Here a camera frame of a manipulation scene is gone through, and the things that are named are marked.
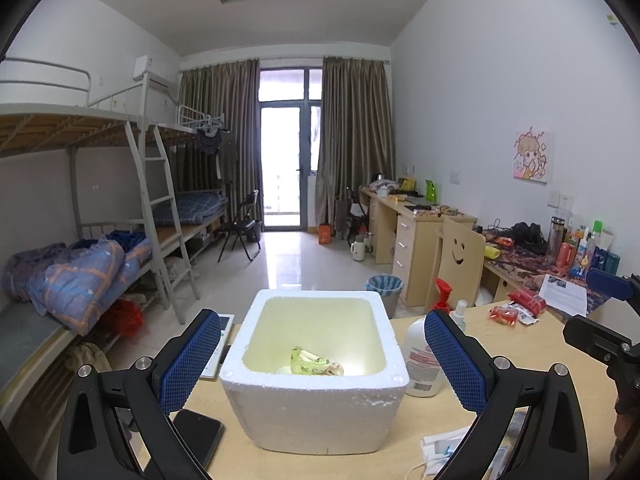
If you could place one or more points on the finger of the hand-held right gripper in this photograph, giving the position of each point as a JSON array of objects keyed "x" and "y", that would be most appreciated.
[
  {"x": 607, "y": 281},
  {"x": 592, "y": 337}
]

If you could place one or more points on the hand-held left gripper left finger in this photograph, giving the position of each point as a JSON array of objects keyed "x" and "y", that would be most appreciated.
[{"x": 192, "y": 355}]

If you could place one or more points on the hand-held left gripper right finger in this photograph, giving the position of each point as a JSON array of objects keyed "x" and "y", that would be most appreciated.
[{"x": 455, "y": 360}]

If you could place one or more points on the green tissue packet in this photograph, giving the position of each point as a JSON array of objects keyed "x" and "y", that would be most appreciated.
[{"x": 310, "y": 362}]

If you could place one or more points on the white foam box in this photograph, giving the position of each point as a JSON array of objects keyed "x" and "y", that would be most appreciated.
[{"x": 300, "y": 410}]

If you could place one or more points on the white lotion bottle red pump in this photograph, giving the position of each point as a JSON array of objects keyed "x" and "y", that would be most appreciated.
[{"x": 420, "y": 360}]

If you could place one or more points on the white tablet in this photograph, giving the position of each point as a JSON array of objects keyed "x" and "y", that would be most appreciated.
[{"x": 226, "y": 332}]

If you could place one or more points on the white bottle green cap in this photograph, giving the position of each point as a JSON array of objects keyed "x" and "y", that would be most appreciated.
[{"x": 597, "y": 237}]

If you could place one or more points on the printed paper sheet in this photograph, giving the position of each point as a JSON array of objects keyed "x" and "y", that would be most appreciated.
[{"x": 565, "y": 295}]

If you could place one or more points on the red cup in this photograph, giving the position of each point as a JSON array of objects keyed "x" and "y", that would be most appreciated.
[{"x": 566, "y": 257}]

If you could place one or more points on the orange-red snack packet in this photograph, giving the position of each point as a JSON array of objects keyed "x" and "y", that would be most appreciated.
[{"x": 502, "y": 315}]

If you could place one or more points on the clear tumbler bottle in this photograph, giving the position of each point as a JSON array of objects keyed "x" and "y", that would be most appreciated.
[{"x": 556, "y": 240}]

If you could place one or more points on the white snack packet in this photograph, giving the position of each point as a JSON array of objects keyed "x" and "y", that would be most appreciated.
[{"x": 525, "y": 319}]

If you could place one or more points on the red snack packet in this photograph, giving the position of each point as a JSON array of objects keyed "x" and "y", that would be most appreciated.
[{"x": 530, "y": 302}]

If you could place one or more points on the red cloth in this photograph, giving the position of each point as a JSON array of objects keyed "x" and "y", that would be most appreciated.
[{"x": 125, "y": 320}]

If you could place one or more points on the black smartphone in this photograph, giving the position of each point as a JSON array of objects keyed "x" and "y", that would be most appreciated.
[{"x": 197, "y": 435}]

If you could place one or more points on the black headphones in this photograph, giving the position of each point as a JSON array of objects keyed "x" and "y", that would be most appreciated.
[{"x": 529, "y": 235}]

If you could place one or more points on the trash bin with striped liner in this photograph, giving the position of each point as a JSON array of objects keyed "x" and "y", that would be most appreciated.
[{"x": 384, "y": 292}]

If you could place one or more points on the wooden chair with smiley cutout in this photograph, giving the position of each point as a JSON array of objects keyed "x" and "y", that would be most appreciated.
[{"x": 457, "y": 255}]

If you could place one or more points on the beige cloth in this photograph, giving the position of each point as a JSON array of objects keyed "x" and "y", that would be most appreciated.
[{"x": 87, "y": 357}]

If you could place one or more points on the white metal bunk bed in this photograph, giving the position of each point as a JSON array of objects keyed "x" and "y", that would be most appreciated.
[
  {"x": 200, "y": 230},
  {"x": 60, "y": 125}
]

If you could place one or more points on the light wooden desk with drawers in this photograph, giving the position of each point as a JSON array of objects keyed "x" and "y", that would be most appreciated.
[{"x": 415, "y": 240}]

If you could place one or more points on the blue plaid quilt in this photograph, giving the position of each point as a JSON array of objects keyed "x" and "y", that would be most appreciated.
[{"x": 85, "y": 280}]

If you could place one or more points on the black folding chair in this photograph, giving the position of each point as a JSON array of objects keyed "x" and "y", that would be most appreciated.
[
  {"x": 357, "y": 217},
  {"x": 240, "y": 227}
]

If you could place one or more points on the white kettle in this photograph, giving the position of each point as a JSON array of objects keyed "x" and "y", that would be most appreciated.
[{"x": 358, "y": 250}]

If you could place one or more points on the blue checked bedding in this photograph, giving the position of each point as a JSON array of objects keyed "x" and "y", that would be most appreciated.
[{"x": 192, "y": 207}]

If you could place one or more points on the white bed ladder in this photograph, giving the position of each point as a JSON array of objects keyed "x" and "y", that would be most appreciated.
[{"x": 160, "y": 210}]

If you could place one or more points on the orange bag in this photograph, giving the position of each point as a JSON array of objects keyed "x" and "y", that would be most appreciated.
[{"x": 326, "y": 235}]

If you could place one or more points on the hanging dark clothes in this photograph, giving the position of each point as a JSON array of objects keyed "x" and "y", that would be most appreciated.
[{"x": 217, "y": 147}]

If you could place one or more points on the glass balcony door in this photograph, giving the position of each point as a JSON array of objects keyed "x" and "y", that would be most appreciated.
[{"x": 285, "y": 160}]

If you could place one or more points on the brown curtain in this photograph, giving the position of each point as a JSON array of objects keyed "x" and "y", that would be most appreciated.
[
  {"x": 355, "y": 135},
  {"x": 220, "y": 135}
]

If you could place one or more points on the white air conditioner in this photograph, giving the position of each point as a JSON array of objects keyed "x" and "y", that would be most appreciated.
[{"x": 150, "y": 72}]

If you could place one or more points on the wall socket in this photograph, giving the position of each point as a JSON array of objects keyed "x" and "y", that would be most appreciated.
[{"x": 560, "y": 200}]

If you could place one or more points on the wall poster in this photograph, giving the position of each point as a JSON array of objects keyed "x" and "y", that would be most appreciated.
[{"x": 534, "y": 157}]

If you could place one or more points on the wall switch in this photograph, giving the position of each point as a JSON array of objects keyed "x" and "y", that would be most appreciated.
[{"x": 455, "y": 178}]

